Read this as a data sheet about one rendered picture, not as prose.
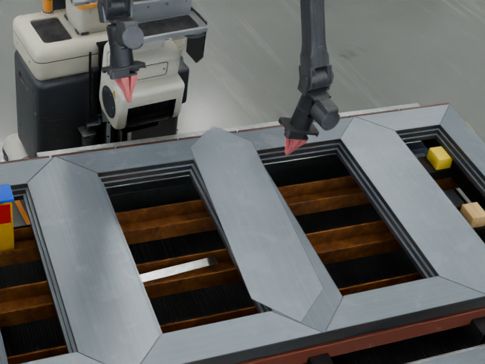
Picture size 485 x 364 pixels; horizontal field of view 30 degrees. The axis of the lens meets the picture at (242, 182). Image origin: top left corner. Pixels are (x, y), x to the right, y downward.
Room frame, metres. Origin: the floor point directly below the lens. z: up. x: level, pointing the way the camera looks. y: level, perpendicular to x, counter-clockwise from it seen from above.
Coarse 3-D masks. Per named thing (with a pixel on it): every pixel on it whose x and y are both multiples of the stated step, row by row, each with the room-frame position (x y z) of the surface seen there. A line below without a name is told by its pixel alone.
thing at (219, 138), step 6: (210, 132) 2.04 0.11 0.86; (216, 132) 2.05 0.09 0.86; (222, 132) 2.05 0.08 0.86; (228, 132) 2.06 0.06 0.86; (204, 138) 2.01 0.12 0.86; (210, 138) 2.02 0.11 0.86; (216, 138) 2.02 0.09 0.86; (222, 138) 2.03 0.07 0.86; (228, 138) 2.03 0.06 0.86; (234, 138) 2.03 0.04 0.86; (240, 138) 2.04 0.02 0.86; (198, 144) 1.98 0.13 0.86; (204, 144) 1.98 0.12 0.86; (210, 144) 1.99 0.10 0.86; (216, 144) 1.99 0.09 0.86
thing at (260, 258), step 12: (240, 252) 1.58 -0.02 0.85; (252, 252) 1.59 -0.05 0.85; (264, 252) 1.60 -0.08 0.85; (276, 252) 1.60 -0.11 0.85; (288, 252) 1.61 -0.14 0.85; (300, 252) 1.62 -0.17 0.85; (240, 264) 1.54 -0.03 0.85; (252, 264) 1.55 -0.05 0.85; (264, 264) 1.55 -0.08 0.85; (276, 264) 1.56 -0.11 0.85; (288, 264) 1.57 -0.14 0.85; (300, 264) 1.57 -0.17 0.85
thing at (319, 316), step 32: (416, 128) 2.23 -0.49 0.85; (192, 160) 1.91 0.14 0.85; (352, 160) 2.04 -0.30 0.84; (32, 224) 1.60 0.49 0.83; (416, 256) 1.69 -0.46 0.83; (64, 320) 1.30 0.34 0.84; (320, 320) 1.41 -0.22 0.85; (384, 320) 1.44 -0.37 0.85; (416, 320) 1.48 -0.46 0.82; (0, 352) 1.19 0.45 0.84; (256, 352) 1.30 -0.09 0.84
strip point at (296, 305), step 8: (320, 288) 1.51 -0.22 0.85; (264, 296) 1.45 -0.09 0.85; (272, 296) 1.46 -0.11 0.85; (280, 296) 1.46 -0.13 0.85; (288, 296) 1.46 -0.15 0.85; (296, 296) 1.47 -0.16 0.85; (304, 296) 1.47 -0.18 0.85; (312, 296) 1.48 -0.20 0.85; (264, 304) 1.43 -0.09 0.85; (272, 304) 1.43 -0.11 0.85; (280, 304) 1.43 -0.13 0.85; (288, 304) 1.44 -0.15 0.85; (296, 304) 1.44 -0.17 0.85; (304, 304) 1.45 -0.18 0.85; (312, 304) 1.45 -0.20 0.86; (280, 312) 1.41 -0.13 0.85; (288, 312) 1.41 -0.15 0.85; (296, 312) 1.42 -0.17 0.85; (304, 312) 1.42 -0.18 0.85; (296, 320) 1.39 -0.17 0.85
